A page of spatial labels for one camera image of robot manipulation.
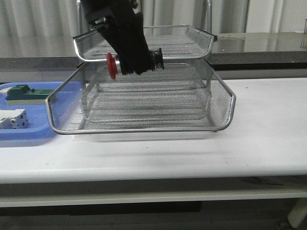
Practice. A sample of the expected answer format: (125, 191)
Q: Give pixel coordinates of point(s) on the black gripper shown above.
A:
(116, 22)

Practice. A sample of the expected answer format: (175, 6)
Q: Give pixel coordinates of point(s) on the red emergency stop push button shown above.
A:
(117, 66)

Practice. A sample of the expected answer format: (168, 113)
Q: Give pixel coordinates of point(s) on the silver mesh tray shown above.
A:
(179, 74)
(145, 107)
(175, 41)

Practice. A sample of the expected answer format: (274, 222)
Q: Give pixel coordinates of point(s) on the green terminal block component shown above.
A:
(22, 94)

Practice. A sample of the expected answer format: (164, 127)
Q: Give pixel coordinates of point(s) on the blue plastic tray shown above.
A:
(38, 129)

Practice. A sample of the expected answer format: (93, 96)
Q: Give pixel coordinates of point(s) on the white circuit breaker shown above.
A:
(13, 119)

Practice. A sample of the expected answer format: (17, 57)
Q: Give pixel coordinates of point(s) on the dark grey counter top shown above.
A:
(230, 52)

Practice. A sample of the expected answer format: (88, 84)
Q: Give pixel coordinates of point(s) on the white table leg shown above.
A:
(298, 213)

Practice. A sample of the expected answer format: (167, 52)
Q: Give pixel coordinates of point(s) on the silver wire rack frame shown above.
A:
(207, 10)

